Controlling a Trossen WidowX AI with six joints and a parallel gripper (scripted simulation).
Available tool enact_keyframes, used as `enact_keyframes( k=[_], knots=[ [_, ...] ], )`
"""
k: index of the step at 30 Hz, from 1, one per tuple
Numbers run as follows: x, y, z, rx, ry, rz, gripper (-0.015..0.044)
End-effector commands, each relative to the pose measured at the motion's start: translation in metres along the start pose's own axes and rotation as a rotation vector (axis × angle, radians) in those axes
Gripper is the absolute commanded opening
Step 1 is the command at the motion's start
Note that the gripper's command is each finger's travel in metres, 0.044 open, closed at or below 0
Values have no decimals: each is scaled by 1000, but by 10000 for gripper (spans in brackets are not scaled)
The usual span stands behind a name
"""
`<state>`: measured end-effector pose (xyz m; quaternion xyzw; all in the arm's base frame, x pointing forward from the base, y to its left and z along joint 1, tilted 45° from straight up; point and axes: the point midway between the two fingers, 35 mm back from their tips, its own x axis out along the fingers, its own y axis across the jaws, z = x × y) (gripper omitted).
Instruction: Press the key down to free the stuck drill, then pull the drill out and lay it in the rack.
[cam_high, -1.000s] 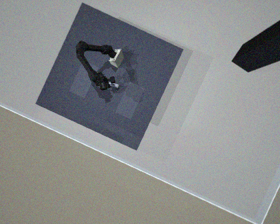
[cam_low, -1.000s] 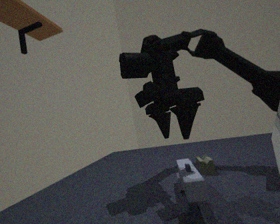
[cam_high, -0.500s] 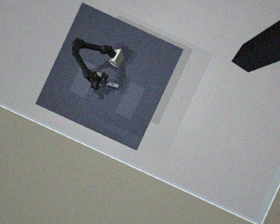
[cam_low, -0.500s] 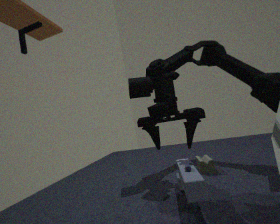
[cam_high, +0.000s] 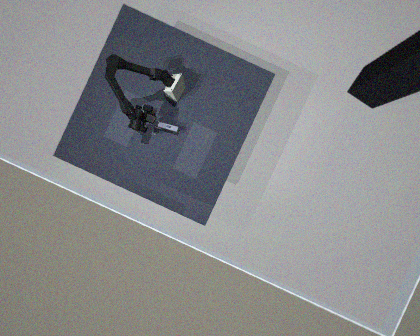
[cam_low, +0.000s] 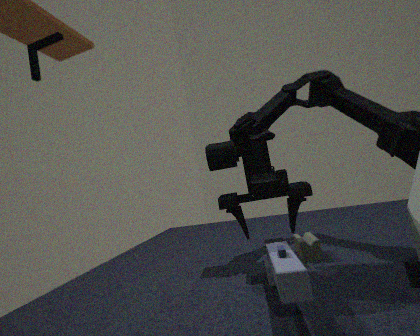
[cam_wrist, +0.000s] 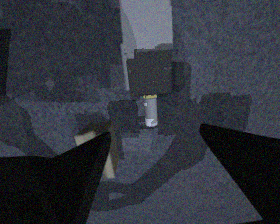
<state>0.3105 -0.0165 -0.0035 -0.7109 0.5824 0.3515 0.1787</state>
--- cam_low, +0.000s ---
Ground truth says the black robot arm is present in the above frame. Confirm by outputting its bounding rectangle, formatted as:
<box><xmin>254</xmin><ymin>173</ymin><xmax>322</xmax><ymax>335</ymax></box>
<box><xmin>205</xmin><ymin>70</ymin><xmax>420</xmax><ymax>199</ymax></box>

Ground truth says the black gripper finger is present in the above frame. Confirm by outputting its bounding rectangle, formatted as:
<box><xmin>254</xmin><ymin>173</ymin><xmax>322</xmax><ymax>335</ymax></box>
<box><xmin>226</xmin><ymin>205</ymin><xmax>249</xmax><ymax>240</ymax></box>
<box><xmin>287</xmin><ymin>198</ymin><xmax>306</xmax><ymax>234</ymax></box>

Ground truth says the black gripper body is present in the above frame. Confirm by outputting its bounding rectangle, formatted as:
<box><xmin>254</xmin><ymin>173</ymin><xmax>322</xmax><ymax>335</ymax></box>
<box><xmin>218</xmin><ymin>161</ymin><xmax>313</xmax><ymax>210</ymax></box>

